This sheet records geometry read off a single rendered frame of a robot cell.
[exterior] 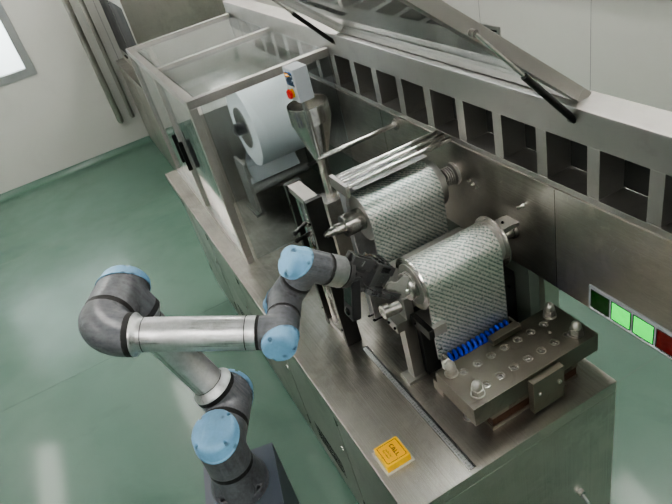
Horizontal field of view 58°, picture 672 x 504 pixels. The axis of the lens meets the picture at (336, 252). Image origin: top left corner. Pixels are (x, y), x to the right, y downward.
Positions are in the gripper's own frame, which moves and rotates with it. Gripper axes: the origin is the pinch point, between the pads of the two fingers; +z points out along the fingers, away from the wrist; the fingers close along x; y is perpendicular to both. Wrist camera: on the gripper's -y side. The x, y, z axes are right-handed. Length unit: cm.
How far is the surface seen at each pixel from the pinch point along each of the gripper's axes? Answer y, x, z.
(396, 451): -36.8, -14.9, 7.6
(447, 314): -1.7, -4.3, 13.3
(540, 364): -2.7, -22.8, 31.6
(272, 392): -114, 120, 60
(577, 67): 116, 210, 255
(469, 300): 3.4, -4.3, 18.4
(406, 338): -14.2, 3.8, 12.0
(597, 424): -15, -30, 58
